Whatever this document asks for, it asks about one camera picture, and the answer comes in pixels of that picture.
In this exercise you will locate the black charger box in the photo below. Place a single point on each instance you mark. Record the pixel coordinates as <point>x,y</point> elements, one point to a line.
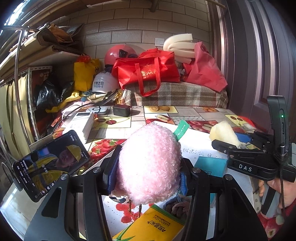
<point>121,110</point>

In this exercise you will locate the white helmet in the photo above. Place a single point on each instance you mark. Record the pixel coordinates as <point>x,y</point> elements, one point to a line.
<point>104,82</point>

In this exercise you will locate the metal shelf rack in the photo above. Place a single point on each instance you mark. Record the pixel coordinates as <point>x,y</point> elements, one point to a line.
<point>22,73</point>

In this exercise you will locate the smartphone with video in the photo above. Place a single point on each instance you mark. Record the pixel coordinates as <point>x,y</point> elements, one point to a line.
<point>39,170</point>

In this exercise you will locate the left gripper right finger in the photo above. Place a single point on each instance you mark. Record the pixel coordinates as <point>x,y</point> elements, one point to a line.
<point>235,217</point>

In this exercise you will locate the cream foam roll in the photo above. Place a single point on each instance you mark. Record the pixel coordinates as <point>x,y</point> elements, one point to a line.
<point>182,46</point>

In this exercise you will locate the black plastic bag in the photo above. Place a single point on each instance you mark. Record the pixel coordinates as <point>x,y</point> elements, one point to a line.
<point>49,95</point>

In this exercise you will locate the fruit print tablecloth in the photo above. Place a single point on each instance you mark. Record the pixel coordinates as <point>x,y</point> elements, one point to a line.
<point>18,210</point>

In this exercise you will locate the white book stack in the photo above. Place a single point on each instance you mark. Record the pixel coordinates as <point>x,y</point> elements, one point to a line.
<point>81,124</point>

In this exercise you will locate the red paper bag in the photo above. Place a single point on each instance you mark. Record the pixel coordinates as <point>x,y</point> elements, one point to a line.
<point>203,70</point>

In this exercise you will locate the pink helmet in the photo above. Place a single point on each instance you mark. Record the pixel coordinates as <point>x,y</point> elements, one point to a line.
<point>119,51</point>

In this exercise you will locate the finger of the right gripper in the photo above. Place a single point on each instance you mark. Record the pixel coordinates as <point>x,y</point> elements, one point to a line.
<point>255,137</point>
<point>226,148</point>

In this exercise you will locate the brown knitted rope toy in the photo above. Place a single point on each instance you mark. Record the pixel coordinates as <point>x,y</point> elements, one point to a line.
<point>178,206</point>

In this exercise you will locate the white cardboard box tray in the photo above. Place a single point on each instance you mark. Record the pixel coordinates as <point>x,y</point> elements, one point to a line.
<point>149,168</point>

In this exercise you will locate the yellow shopping bag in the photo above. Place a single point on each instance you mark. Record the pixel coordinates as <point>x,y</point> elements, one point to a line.
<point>85,70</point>

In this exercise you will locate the blue tissue pack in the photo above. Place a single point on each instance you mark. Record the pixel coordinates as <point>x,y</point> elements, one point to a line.
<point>212,166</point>

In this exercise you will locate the person's right hand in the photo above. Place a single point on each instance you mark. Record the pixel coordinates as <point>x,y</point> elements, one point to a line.
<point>289,189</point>

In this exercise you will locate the plaid cloth covered bench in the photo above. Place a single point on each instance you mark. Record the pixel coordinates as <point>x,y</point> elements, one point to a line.
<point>175,94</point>

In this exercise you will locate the pink fluffy plush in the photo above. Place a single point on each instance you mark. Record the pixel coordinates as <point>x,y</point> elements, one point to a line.
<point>149,164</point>

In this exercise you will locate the red tote bag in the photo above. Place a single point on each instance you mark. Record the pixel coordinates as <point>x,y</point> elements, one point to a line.
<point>148,70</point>

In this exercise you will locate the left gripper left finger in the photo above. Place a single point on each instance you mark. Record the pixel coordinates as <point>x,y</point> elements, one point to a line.
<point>56,217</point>

